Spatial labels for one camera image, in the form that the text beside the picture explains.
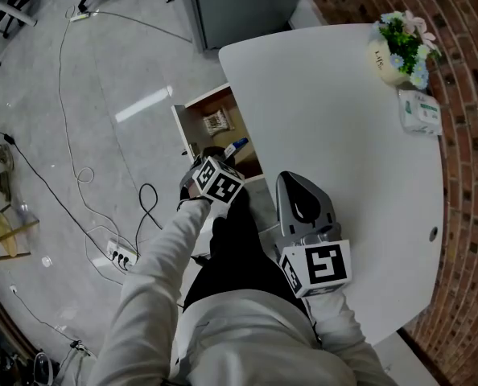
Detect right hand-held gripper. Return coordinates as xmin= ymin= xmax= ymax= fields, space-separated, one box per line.
xmin=274 ymin=170 xmax=352 ymax=299

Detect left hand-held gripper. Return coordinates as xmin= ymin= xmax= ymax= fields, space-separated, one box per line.
xmin=178 ymin=146 xmax=246 ymax=206

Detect white wooden drawer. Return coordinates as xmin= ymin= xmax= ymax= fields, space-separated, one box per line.
xmin=171 ymin=82 xmax=265 ymax=184

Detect person's left forearm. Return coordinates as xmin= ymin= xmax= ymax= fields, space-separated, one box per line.
xmin=88 ymin=197 xmax=226 ymax=386

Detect person's right forearm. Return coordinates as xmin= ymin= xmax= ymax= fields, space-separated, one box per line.
xmin=303 ymin=289 xmax=401 ymax=386

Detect patterned white packet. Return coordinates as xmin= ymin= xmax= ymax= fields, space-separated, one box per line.
xmin=201 ymin=109 xmax=235 ymax=137

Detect person's black trousers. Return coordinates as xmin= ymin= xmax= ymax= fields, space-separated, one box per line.
xmin=182 ymin=187 xmax=311 ymax=317

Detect person's white top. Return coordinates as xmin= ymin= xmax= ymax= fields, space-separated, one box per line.
xmin=170 ymin=287 xmax=356 ymax=386

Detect white tissue packet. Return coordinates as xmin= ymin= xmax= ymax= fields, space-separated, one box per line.
xmin=398 ymin=88 xmax=443 ymax=136

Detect white refrigerator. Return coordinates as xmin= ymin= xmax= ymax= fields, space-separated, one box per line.
xmin=178 ymin=0 xmax=315 ymax=52

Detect cream flower pot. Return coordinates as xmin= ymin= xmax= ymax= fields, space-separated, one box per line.
xmin=367 ymin=10 xmax=441 ymax=90

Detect black cable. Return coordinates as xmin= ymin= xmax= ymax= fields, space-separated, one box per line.
xmin=0 ymin=126 xmax=122 ymax=257
xmin=136 ymin=183 xmax=163 ymax=257

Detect grey cable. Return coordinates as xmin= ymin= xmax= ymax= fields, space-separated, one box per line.
xmin=89 ymin=10 xmax=194 ymax=43

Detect white cable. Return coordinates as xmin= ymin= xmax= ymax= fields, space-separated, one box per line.
xmin=57 ymin=8 xmax=139 ymax=253

